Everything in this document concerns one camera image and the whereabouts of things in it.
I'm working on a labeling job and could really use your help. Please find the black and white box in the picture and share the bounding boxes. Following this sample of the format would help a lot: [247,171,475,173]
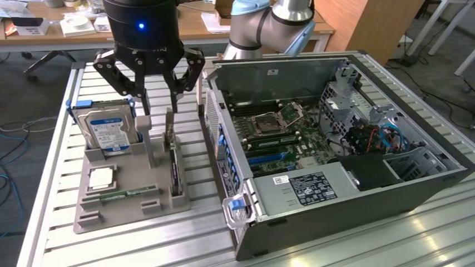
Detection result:
[10,17,51,36]

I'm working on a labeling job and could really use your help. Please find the blue wire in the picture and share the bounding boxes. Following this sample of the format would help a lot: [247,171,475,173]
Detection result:
[381,122,410,154]

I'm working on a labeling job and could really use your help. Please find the blue expansion slot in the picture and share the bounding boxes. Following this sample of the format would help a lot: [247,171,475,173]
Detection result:
[247,151,291,165]

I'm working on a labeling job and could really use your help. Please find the green RAM stick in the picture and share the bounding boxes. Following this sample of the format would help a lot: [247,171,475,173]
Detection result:
[82,186,152,202]

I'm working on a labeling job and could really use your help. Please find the grey power supply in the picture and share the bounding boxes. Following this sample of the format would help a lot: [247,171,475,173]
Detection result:
[243,161,362,223]

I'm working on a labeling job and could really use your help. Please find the wooden cabinet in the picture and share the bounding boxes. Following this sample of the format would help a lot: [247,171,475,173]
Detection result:
[314,0,426,66]

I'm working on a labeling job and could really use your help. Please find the black chair base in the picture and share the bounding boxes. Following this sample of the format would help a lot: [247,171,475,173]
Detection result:
[23,49,112,82]

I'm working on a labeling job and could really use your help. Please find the silver CPU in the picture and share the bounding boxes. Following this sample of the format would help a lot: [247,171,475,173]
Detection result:
[88,167,116,190]

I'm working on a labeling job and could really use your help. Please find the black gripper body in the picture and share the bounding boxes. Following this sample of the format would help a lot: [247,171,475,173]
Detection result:
[103,0,186,76]

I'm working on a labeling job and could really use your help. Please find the brown cardboard box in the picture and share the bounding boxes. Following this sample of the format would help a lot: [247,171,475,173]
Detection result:
[214,0,239,26]

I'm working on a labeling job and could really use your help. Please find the orange wire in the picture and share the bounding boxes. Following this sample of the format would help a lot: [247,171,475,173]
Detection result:
[367,126,383,152]

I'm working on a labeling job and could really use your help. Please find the metal drive cage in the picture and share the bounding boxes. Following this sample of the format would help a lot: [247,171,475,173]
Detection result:
[318,62,375,131]

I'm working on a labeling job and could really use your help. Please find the blue case latch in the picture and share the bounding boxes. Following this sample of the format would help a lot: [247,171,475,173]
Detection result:
[230,197,250,212]

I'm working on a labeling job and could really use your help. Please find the white printed part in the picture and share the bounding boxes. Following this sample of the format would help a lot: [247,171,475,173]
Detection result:
[59,14,96,38]

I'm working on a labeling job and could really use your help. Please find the metal socket cover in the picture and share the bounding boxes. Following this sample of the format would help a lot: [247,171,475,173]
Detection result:
[276,99,306,131]

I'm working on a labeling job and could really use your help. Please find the grey parts rack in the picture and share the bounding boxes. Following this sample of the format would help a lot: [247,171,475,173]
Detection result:
[74,107,192,234]

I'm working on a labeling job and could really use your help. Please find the hard disk blue carrier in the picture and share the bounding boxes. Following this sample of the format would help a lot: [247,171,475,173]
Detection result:
[66,97,144,156]

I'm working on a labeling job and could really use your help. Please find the CPU socket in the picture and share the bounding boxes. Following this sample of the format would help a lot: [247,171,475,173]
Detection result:
[251,112,288,137]

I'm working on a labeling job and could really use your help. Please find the white carton box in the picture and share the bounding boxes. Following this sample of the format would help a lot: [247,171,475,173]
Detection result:
[94,16,114,33]

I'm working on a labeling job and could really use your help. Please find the blue floor cable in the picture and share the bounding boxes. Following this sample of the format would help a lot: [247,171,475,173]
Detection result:
[0,133,30,239]

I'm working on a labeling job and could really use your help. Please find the metal disk bay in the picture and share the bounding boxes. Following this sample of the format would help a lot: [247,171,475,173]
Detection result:
[382,146,449,181]

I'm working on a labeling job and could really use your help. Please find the white table frame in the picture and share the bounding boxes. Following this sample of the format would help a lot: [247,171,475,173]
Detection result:
[406,0,475,56]

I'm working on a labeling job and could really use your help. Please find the dark grey PC case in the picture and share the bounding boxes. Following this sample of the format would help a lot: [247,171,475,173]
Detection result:
[195,50,470,262]

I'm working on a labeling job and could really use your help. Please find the black power supply label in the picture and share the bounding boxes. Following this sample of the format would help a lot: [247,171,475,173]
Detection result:
[288,171,338,207]

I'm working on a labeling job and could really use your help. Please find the white papers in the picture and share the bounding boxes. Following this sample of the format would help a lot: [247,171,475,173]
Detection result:
[202,12,234,34]

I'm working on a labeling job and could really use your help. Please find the wooden desk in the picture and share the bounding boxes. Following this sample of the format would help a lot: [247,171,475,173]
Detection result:
[0,0,338,61]

